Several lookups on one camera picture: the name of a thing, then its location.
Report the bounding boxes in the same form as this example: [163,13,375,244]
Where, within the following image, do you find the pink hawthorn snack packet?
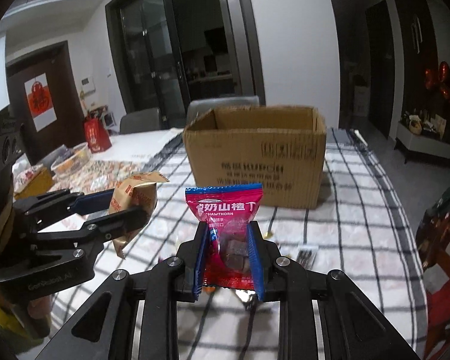
[185,183,263,290]

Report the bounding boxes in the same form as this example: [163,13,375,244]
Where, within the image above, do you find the beige orange snack bag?
[108,171,169,259]

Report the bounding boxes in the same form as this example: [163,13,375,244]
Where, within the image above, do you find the black white long snack bar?
[295,244,319,271]

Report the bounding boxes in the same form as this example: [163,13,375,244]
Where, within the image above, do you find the person left hand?
[27,295,53,320]

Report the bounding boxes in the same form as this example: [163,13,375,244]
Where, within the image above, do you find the tissue pack in box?
[13,164,54,200]

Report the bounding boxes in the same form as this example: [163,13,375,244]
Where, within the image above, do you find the round snack tray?
[51,142,91,177]

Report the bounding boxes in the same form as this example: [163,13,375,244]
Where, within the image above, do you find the patterned table mat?
[49,160,145,194]

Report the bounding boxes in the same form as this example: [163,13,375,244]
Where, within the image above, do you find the red gift bag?
[84,117,112,154]

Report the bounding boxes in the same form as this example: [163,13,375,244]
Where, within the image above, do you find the brown cardboard box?
[183,106,327,209]

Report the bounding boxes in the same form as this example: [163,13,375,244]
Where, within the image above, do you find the grey dining chair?
[119,107,161,135]
[186,96,260,125]

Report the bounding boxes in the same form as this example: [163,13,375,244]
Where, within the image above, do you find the red wooden chair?
[415,187,450,359]

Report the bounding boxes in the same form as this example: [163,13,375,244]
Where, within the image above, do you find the white low tv cabinet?
[395,124,450,163]

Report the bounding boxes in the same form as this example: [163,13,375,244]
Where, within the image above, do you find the red balloons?
[424,61,450,102]

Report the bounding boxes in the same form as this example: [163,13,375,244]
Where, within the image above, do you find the red fu wall poster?
[24,72,57,132]

